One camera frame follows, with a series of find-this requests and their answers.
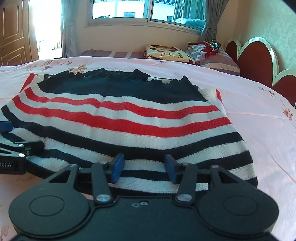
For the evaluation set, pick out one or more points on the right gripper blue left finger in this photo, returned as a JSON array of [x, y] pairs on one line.
[[102, 174]]

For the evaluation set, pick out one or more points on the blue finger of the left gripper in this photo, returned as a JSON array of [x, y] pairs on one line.
[[5, 126]]

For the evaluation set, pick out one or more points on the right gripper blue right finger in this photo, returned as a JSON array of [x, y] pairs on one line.
[[185, 175]]

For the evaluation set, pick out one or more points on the striped knit sweater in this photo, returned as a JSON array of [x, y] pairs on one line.
[[86, 118]]

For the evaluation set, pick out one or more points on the brown wooden door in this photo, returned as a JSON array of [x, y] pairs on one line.
[[18, 39]]

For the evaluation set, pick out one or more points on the pink floral bed sheet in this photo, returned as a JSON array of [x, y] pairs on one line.
[[264, 119]]

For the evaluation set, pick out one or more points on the striped mattress cover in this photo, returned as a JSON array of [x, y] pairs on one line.
[[113, 54]]

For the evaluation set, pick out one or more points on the grey left curtain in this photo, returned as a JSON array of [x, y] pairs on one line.
[[69, 40]]

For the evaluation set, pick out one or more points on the grey curtain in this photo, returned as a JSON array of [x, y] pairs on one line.
[[212, 11], [69, 40]]

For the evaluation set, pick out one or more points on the striped pillow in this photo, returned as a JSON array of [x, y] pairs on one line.
[[220, 61]]

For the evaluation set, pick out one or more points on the yellow red folded blanket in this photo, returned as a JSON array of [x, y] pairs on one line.
[[166, 53]]

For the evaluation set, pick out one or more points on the shiny gift bow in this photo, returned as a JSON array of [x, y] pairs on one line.
[[213, 46]]

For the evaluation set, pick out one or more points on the red white heart headboard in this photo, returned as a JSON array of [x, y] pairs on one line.
[[258, 61]]

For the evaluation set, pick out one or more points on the grey right curtain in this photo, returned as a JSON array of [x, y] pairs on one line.
[[212, 11]]

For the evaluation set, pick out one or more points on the window with white frame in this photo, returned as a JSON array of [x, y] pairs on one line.
[[176, 15]]

